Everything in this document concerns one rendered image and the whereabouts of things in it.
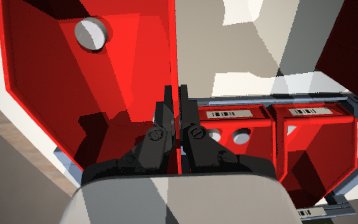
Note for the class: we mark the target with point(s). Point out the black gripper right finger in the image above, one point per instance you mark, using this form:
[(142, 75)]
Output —
[(206, 155)]

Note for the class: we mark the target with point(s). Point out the red open-front bin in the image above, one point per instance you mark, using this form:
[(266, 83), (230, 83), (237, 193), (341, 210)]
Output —
[(228, 119), (322, 149), (95, 105)]

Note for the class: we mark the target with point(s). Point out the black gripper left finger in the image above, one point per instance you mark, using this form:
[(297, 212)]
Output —
[(151, 155)]

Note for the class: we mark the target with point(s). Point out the small grey block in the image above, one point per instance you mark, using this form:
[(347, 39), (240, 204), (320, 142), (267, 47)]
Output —
[(290, 129)]

